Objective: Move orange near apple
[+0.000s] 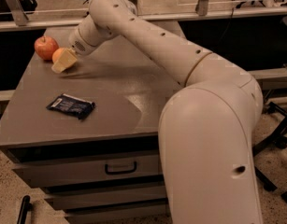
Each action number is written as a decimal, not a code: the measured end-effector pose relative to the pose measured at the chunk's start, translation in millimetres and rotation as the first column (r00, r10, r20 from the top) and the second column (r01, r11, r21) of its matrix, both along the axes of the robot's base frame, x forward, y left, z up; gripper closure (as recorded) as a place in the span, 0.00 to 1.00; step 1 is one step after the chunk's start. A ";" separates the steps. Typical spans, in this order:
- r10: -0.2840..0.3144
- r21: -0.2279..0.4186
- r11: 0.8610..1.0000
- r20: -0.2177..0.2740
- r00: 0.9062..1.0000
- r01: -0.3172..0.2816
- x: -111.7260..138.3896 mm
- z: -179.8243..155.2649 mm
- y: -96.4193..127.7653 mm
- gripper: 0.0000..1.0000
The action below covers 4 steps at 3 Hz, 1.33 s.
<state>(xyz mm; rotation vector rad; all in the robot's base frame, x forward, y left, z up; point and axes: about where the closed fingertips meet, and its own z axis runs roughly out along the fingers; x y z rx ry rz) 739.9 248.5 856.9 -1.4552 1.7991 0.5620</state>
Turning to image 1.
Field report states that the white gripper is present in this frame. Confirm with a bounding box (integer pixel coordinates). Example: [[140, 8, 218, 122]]
[[51, 16, 100, 74]]

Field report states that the orange fruit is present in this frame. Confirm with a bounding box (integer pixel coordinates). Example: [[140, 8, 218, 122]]
[[52, 48, 65, 63]]

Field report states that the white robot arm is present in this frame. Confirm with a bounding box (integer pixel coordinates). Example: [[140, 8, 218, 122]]
[[69, 0, 263, 224]]

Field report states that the red apple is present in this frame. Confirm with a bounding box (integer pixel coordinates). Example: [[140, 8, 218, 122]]
[[34, 35, 59, 61]]

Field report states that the dark blue snack packet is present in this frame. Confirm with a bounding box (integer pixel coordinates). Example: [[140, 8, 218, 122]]
[[46, 93, 95, 119]]

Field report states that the grey metal railing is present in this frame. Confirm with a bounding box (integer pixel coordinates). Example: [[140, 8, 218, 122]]
[[0, 0, 287, 32]]

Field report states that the grey drawer cabinet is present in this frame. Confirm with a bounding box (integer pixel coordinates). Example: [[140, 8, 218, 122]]
[[0, 36, 180, 216]]

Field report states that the top grey drawer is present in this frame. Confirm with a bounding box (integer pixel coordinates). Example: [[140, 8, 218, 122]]
[[13, 151, 162, 188]]

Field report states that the grey drawer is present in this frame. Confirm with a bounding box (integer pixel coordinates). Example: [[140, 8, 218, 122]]
[[13, 151, 162, 188], [45, 183, 166, 210], [65, 201, 169, 224]]

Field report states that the black object on floor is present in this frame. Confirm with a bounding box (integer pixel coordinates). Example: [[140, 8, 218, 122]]
[[17, 195, 33, 224]]

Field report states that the middle grey drawer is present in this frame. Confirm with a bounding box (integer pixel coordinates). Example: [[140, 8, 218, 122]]
[[45, 183, 166, 210]]

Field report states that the bottom grey drawer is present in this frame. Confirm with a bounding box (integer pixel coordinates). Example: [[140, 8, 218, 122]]
[[65, 201, 169, 224]]

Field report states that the black drawer handle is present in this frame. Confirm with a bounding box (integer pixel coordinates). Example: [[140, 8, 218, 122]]
[[105, 161, 137, 175]]

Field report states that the black hanging cable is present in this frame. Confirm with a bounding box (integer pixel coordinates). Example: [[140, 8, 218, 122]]
[[217, 7, 236, 45]]

